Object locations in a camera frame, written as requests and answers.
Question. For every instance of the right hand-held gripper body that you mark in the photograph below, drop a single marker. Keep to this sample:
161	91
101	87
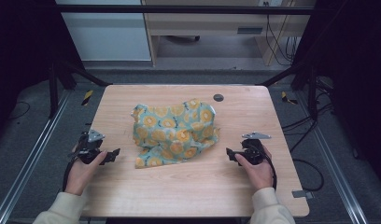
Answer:
253	146

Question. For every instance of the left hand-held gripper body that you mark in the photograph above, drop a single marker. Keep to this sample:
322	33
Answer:
90	143

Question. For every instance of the teal cloth with orange print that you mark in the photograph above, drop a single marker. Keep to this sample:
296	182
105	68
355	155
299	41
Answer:
174	132

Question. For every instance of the person's right hand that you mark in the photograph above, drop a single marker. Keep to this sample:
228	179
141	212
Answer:
257	172

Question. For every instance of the person's left hand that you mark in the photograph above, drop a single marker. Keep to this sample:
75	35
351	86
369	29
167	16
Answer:
82	173

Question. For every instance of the yellow black striped tape piece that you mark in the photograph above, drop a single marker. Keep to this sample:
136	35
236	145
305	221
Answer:
287	97
87	97

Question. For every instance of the grey round table grommet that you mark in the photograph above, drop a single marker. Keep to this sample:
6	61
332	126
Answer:
218	97

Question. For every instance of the white cabinet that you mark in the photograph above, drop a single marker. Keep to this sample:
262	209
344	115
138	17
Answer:
106	34

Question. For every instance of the aluminium floor rail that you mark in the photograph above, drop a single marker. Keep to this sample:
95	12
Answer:
333	161
30	161

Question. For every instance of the grey metal table bracket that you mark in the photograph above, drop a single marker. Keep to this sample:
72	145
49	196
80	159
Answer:
302	194

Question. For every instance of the black metal frame stand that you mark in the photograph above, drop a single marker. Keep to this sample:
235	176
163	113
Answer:
303	81
59	81

